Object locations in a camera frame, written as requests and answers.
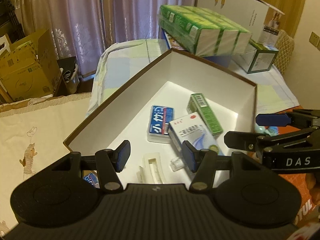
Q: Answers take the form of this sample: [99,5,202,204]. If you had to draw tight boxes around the mint handheld fan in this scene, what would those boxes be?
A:
[254,124,279,137]

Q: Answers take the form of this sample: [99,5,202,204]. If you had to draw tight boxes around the white red medicine box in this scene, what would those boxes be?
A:
[168,112,224,155]

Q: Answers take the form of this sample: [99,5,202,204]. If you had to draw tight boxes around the green white medicine box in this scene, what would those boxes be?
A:
[187,93,223,136]

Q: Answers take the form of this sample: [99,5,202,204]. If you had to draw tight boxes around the blue dental floss pick box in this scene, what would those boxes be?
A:
[147,105,174,144]

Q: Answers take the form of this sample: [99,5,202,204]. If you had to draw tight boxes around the person's right hand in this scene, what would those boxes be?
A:
[305,173,319,194]

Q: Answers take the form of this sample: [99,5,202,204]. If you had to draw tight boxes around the white plastic tray insert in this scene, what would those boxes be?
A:
[137,152,167,184]

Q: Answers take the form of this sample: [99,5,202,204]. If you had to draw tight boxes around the red blueprint desk mat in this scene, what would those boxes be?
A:
[276,126,319,227]

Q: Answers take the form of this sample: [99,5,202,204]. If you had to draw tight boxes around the brown cardboard box white inside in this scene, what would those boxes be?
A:
[64,49,257,186]

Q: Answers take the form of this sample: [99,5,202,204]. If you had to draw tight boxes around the beige quilted chair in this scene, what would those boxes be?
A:
[273,30,295,75]

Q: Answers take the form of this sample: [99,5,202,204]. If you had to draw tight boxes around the green white carton box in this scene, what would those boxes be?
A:
[232,40,279,74]

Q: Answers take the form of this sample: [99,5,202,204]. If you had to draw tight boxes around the beige embroidered table cloth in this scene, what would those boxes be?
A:
[1,93,91,236]

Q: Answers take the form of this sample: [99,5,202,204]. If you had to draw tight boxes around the checked pale cloth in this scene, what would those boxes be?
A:
[86,39,299,115]

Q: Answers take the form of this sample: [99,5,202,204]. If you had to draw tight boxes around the tall white open carton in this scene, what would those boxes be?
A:
[248,0,285,47]

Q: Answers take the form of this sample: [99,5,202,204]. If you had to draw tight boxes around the green white tissue pack bundle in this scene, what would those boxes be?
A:
[158,4,252,57]

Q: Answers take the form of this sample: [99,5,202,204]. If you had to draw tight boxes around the brown cardboard shipping box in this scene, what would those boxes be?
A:
[1,29,61,101]

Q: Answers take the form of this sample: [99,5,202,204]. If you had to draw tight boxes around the blue flat box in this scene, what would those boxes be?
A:
[159,28,232,67]

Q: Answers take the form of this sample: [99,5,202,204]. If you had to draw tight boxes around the purple curtain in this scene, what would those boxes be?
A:
[11,0,195,79]

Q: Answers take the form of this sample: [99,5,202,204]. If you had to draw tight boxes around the white wooden chair back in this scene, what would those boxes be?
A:
[0,34,11,55]

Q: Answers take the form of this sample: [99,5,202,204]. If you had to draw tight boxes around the black folding ladder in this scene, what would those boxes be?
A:
[0,0,25,43]

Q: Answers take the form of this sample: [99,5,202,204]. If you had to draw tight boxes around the wall power sockets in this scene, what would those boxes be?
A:
[309,31,320,48]

